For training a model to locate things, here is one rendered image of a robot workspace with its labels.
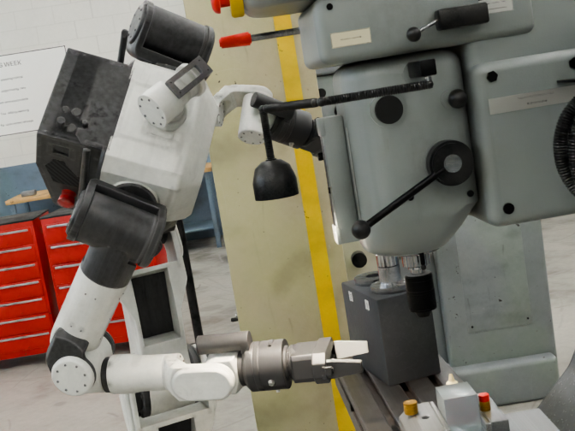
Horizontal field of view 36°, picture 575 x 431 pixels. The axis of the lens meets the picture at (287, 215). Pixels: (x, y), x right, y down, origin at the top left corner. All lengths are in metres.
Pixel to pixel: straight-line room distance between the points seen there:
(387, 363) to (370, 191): 0.56
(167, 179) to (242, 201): 1.63
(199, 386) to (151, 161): 0.40
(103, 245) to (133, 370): 0.25
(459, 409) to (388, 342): 0.50
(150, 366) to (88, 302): 0.16
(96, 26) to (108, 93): 8.92
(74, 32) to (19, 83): 0.85
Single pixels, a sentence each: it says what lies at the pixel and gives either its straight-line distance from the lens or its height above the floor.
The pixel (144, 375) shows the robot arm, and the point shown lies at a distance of 1.64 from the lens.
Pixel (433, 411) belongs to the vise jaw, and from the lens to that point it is 1.45.
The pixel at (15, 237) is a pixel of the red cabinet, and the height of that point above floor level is 0.90.
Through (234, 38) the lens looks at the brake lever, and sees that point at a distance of 1.55.
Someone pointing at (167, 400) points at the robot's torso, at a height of 0.98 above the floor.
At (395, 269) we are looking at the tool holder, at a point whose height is 1.20.
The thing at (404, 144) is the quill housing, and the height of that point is 1.49.
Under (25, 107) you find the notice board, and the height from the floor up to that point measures 1.83.
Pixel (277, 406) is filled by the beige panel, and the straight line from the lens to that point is 3.39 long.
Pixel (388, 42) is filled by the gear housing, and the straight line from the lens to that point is 1.37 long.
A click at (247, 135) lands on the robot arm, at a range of 1.97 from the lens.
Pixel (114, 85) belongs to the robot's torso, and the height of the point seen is 1.66.
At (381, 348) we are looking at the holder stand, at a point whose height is 1.05.
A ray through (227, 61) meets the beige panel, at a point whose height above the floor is 1.73.
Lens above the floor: 1.61
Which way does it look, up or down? 8 degrees down
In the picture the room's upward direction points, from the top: 9 degrees counter-clockwise
